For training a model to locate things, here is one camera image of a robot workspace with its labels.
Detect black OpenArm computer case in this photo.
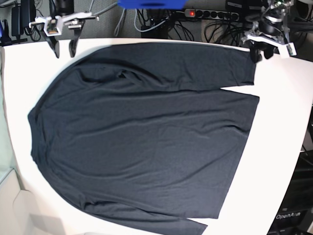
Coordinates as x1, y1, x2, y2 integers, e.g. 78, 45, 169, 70
268, 151, 313, 235

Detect white power strip red switch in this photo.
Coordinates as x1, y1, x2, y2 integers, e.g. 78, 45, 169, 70
183, 9, 240, 22

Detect dark navy long-sleeve shirt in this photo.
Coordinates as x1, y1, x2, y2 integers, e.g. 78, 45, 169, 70
28, 43, 259, 235

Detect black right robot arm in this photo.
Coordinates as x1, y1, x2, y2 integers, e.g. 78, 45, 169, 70
28, 0, 99, 58

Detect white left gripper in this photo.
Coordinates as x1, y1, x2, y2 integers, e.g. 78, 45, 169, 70
242, 22, 297, 64

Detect grey cable on floor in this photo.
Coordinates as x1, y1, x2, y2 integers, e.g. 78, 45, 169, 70
80, 0, 128, 37

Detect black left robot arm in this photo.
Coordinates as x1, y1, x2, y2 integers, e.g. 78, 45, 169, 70
242, 0, 297, 63

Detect blue box on shelf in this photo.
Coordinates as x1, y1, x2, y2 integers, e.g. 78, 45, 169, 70
118, 0, 186, 9

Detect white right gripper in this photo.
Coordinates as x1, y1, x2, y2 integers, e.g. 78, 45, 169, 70
28, 12, 99, 58

